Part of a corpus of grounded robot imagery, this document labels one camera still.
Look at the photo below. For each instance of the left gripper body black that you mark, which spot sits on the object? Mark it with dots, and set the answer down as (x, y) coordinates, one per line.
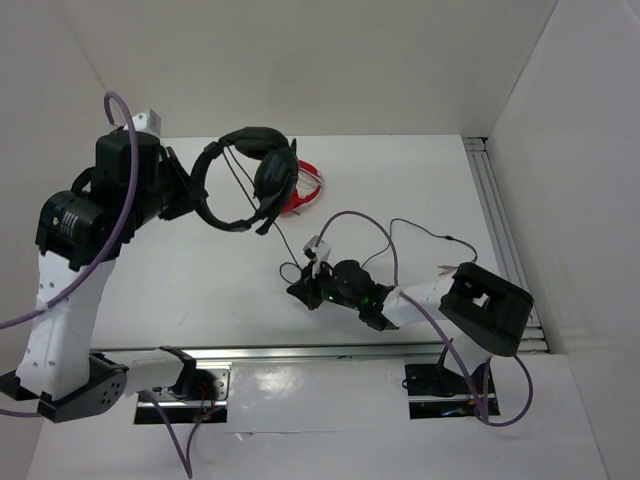
(176, 194)

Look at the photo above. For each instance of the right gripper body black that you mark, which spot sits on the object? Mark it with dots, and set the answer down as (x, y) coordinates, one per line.
(332, 293)

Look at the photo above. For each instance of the black headset with microphone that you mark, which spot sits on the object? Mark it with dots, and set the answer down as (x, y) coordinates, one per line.
(274, 181)

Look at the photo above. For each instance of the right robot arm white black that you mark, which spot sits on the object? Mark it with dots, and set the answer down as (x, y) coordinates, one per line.
(490, 312)

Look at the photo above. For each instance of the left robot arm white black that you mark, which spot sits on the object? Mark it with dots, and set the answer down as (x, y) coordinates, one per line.
(80, 234)

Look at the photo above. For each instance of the red headphones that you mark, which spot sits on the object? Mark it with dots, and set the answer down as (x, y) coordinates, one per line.
(307, 189)

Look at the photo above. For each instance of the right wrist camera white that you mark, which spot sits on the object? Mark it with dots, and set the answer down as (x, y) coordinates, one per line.
(317, 251)

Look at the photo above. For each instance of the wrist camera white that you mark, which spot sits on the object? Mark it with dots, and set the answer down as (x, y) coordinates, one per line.
(147, 121)
(317, 251)

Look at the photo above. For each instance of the aluminium rail front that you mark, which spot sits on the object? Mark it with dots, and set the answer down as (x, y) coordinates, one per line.
(317, 352)

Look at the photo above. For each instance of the aluminium rail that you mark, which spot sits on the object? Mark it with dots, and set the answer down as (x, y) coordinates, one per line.
(509, 263)
(317, 352)

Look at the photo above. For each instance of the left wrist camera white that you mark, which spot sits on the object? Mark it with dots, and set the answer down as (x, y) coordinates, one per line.
(147, 121)

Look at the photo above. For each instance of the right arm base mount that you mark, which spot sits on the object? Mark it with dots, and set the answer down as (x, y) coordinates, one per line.
(434, 393)

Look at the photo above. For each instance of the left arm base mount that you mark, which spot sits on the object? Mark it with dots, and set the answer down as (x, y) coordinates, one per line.
(200, 392)

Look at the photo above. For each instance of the aluminium rail right side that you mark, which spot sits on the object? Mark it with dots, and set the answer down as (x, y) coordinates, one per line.
(509, 263)

